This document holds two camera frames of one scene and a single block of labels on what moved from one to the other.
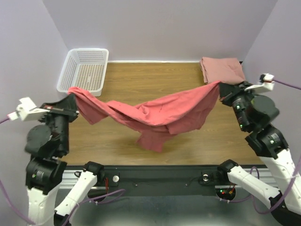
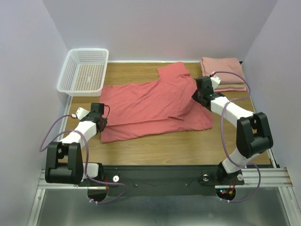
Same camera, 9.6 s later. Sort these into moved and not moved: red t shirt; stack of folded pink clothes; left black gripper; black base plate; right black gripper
Moved: right black gripper; red t shirt; left black gripper
Not moved: black base plate; stack of folded pink clothes
